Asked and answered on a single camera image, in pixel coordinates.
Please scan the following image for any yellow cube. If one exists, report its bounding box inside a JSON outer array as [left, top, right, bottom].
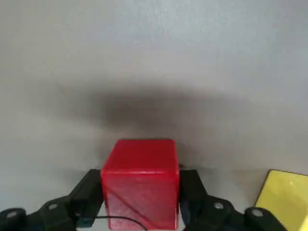
[[254, 169, 308, 231]]

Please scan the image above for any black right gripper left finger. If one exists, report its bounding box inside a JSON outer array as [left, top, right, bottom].
[[0, 169, 106, 231]]

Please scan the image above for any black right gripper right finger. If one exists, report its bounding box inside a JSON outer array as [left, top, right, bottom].
[[178, 169, 288, 231]]

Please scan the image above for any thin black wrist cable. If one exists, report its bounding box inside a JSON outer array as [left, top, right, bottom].
[[95, 216, 148, 231]]

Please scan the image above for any red cube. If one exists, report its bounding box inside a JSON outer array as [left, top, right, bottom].
[[100, 138, 180, 231]]

